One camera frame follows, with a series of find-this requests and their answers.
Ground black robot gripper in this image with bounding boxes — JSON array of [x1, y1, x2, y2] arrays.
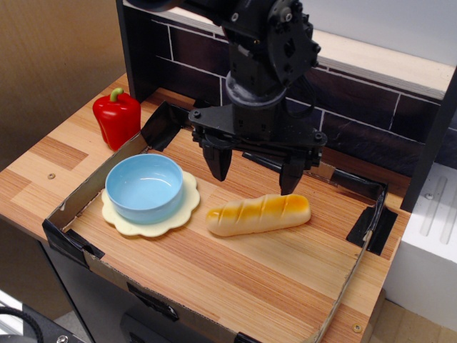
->
[[189, 76, 326, 195]]

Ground light blue bowl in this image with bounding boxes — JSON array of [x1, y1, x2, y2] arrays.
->
[[105, 154, 184, 224]]

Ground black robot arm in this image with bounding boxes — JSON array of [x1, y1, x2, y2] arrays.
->
[[134, 1, 327, 195]]

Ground cream scalloped plate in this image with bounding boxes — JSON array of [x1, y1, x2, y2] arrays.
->
[[101, 170, 201, 239]]

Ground cardboard fence with black tape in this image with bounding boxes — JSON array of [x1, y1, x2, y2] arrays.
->
[[43, 102, 397, 342]]

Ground toy bread loaf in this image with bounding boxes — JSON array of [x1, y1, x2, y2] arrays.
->
[[206, 194, 311, 237]]

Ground red toy bell pepper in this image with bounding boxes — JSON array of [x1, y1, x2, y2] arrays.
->
[[92, 88, 141, 151]]

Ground dark brick backsplash panel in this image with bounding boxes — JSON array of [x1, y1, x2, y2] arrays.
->
[[116, 0, 457, 212]]

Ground white grooved side block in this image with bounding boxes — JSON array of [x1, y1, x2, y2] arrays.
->
[[383, 164, 456, 330]]

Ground black cable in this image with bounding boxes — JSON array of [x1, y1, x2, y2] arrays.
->
[[0, 306, 46, 343]]

